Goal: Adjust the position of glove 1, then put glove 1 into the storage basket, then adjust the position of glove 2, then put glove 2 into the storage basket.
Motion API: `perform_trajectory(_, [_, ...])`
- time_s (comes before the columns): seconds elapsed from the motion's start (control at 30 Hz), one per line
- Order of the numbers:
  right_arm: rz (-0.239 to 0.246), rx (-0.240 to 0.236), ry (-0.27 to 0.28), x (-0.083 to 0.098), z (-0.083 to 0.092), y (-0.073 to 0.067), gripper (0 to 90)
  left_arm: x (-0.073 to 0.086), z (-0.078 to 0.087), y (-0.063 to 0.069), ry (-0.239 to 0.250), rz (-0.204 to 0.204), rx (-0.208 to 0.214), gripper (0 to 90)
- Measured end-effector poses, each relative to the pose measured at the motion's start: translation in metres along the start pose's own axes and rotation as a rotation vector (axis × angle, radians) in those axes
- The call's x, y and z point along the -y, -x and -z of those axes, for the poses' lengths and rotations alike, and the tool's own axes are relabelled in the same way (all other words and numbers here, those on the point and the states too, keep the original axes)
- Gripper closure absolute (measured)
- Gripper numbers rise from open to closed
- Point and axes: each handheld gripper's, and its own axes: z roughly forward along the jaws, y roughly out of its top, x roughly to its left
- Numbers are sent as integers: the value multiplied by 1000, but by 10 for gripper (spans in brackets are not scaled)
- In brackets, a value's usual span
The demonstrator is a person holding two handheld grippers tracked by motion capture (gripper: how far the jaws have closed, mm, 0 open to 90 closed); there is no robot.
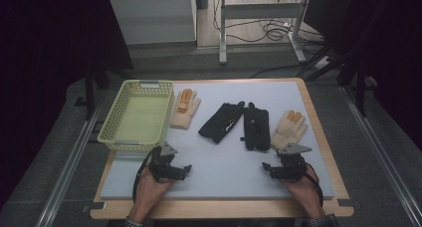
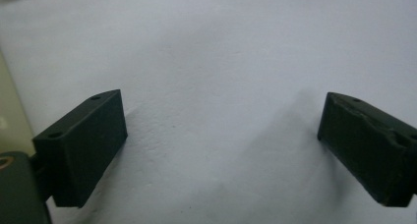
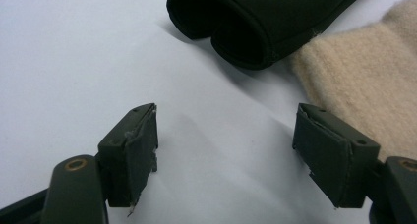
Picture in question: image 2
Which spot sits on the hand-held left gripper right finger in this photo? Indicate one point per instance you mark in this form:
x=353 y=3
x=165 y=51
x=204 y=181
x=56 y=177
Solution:
x=370 y=145

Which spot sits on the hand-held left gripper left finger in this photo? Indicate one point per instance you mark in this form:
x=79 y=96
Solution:
x=82 y=145

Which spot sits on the light grey foam mat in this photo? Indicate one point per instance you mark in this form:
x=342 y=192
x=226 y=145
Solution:
x=213 y=53

